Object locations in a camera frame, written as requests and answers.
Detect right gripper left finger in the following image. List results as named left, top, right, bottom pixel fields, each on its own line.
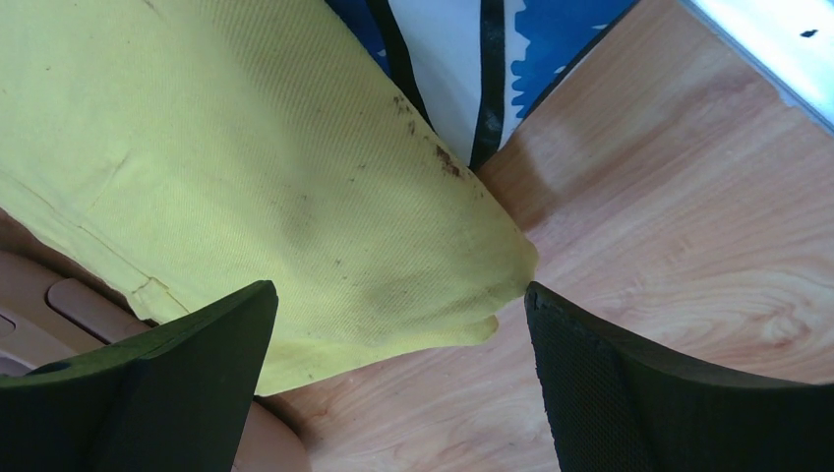
left=1, top=280, right=278, bottom=471

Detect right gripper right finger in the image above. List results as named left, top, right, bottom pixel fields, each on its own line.
left=524, top=282, right=833, bottom=471

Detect pink open suitcase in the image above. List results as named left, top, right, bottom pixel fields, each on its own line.
left=1, top=213, right=311, bottom=471

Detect yellow garment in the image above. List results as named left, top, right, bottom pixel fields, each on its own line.
left=1, top=1, right=537, bottom=396

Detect white blue print shirt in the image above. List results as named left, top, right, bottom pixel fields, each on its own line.
left=327, top=0, right=634, bottom=170

